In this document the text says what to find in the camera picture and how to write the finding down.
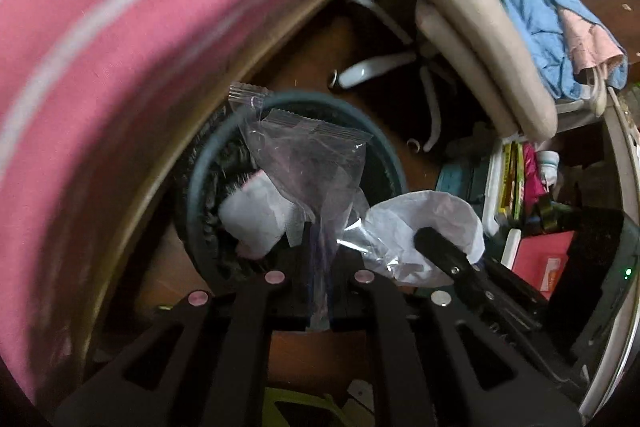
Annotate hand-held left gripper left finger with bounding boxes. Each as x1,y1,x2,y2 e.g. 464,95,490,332
52,256,312,427

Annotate white paper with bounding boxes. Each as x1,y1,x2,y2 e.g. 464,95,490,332
362,190,486,288

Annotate white bottle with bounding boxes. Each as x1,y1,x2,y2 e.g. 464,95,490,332
535,150,562,186

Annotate lime green object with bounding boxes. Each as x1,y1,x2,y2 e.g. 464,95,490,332
264,386,347,427

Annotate blue garment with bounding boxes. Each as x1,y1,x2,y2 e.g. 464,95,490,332
495,0,629,101

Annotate white plastic box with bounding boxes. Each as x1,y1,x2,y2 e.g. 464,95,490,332
481,141,507,237

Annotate pink striped bed sheet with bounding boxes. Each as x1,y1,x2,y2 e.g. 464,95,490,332
0,0,432,408

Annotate teal box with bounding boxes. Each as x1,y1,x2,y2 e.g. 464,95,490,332
435,161,489,208

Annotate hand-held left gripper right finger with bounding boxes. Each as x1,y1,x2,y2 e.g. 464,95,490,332
330,252,583,427

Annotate green and yellow books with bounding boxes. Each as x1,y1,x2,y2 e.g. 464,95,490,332
500,142,527,219

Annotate round teal trash bin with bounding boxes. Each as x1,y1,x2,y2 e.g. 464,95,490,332
175,91,408,303

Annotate magenta packet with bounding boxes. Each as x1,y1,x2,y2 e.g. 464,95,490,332
522,147,549,208

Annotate cream office chair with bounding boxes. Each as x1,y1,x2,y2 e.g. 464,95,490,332
329,0,608,154

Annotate white crumpled tissue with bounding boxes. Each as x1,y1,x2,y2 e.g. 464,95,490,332
218,172,313,260

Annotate pale pink garment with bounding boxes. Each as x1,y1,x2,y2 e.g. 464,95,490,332
557,7,627,76

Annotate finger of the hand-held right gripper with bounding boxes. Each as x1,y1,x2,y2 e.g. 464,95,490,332
414,227,543,333
480,256,552,308

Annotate red box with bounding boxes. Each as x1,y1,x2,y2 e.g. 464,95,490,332
512,231,577,301

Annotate clear plastic wrapper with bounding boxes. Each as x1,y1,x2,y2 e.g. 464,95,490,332
247,108,373,333
229,83,281,168

